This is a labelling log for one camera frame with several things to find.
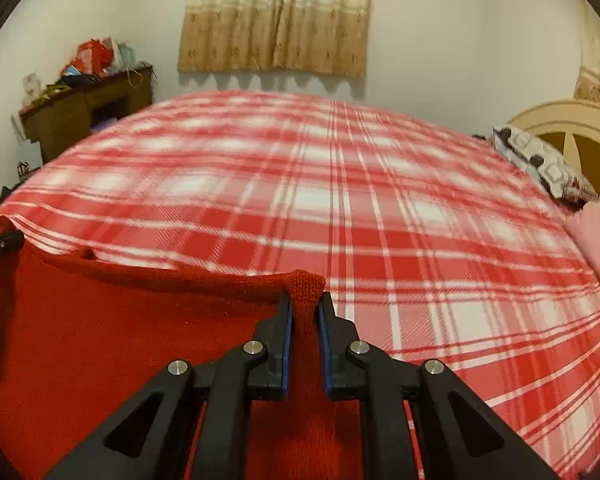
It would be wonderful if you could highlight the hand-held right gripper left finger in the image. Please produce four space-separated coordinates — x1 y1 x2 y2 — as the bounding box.
45 291 295 480

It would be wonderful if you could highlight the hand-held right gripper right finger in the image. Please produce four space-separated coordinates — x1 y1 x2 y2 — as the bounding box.
318 291 561 480

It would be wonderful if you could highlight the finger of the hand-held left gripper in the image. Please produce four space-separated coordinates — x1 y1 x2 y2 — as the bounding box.
0 230 25 266

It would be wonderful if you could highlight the red knitted sweater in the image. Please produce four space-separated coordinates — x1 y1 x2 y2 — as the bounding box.
0 215 423 480

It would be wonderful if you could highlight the white paper bag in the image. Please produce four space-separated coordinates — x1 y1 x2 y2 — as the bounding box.
12 115 46 184

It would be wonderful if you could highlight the brown wooden desk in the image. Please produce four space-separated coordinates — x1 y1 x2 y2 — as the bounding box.
20 62 153 163

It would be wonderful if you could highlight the red plaid bed sheet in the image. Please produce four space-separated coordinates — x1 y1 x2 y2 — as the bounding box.
0 90 600 480

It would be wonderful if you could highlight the green yellow bundle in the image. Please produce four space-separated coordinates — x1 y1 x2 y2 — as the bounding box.
32 82 73 106

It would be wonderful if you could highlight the red gift box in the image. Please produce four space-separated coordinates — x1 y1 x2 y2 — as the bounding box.
75 40 113 77

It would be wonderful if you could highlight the pale blue bag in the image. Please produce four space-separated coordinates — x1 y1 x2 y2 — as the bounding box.
110 37 137 68

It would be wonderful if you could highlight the patterned pillow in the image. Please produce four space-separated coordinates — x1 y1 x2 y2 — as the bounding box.
492 125 600 206

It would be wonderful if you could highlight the pink blanket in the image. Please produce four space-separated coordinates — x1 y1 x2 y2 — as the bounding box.
564 202 600 332

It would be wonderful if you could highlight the cream wooden headboard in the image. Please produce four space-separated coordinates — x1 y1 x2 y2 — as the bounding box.
507 100 600 204

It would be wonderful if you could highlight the beige patterned curtain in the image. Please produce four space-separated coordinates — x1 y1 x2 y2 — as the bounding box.
177 0 377 80
573 7 600 113

